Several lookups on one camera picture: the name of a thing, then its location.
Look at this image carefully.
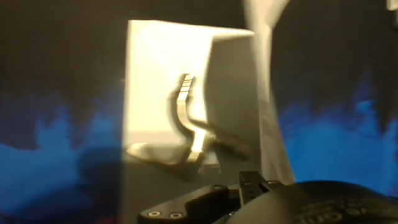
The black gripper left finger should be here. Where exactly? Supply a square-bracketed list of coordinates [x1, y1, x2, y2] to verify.
[126, 73, 242, 224]

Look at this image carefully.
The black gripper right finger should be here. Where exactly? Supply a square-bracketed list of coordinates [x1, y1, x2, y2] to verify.
[238, 170, 282, 206]

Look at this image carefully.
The white box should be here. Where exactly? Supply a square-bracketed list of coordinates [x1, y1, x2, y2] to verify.
[119, 0, 296, 224]

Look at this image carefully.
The blue landscape print mat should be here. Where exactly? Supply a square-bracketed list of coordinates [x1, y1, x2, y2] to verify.
[0, 0, 398, 224]

